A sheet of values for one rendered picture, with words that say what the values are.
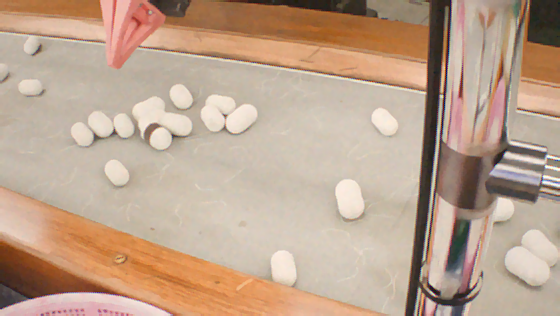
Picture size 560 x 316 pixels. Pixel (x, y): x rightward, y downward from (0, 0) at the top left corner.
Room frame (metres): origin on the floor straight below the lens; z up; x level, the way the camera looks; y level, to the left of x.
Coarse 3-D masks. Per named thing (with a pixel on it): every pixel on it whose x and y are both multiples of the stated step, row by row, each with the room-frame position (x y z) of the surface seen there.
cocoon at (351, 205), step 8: (344, 184) 0.35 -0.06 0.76; (352, 184) 0.35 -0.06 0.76; (336, 192) 0.35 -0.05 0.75; (344, 192) 0.34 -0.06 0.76; (352, 192) 0.34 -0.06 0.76; (360, 192) 0.35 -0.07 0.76; (344, 200) 0.33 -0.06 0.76; (352, 200) 0.33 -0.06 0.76; (360, 200) 0.33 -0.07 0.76; (344, 208) 0.33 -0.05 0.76; (352, 208) 0.33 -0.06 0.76; (360, 208) 0.33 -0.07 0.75; (344, 216) 0.33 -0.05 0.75; (352, 216) 0.32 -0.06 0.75
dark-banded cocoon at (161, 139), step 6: (144, 126) 0.48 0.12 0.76; (156, 132) 0.46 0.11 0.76; (162, 132) 0.46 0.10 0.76; (168, 132) 0.46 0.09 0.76; (150, 138) 0.46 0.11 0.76; (156, 138) 0.46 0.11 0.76; (162, 138) 0.46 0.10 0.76; (168, 138) 0.46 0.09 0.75; (156, 144) 0.45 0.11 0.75; (162, 144) 0.45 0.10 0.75; (168, 144) 0.46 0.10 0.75
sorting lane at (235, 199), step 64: (64, 64) 0.69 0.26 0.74; (128, 64) 0.65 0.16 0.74; (192, 64) 0.63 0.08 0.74; (256, 64) 0.60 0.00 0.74; (0, 128) 0.55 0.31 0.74; (64, 128) 0.53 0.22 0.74; (192, 128) 0.49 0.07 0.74; (256, 128) 0.47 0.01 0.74; (320, 128) 0.46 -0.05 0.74; (64, 192) 0.41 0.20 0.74; (128, 192) 0.40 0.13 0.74; (192, 192) 0.39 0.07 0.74; (256, 192) 0.38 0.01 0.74; (320, 192) 0.37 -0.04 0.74; (384, 192) 0.36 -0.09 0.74; (256, 256) 0.30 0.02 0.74; (320, 256) 0.30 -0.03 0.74; (384, 256) 0.29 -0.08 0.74
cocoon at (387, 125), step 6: (378, 108) 0.46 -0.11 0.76; (372, 114) 0.45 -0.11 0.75; (378, 114) 0.45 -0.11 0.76; (384, 114) 0.44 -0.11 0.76; (372, 120) 0.45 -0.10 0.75; (378, 120) 0.44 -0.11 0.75; (384, 120) 0.44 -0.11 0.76; (390, 120) 0.43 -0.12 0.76; (378, 126) 0.44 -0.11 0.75; (384, 126) 0.43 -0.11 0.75; (390, 126) 0.43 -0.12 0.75; (396, 126) 0.43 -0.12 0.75; (384, 132) 0.43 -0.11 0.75; (390, 132) 0.43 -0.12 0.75
